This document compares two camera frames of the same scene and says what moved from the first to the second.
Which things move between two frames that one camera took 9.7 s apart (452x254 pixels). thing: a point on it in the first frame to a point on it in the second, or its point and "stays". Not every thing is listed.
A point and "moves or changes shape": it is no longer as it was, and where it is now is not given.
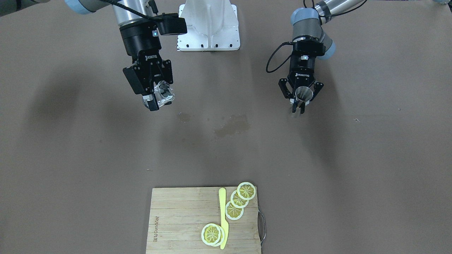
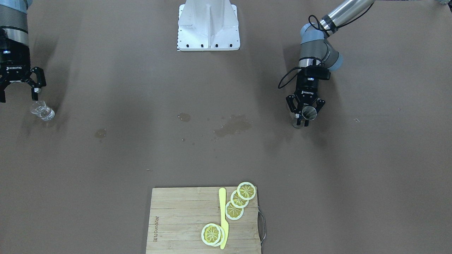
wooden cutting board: [178, 215] stays
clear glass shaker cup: [163, 93] to [46, 113]
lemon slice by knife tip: [213, 235] stays
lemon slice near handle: [246, 191] stays
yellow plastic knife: [224, 223] stays
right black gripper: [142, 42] to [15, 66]
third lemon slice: [232, 212] stays
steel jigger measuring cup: [303, 94] moves or changes shape
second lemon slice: [237, 201] stays
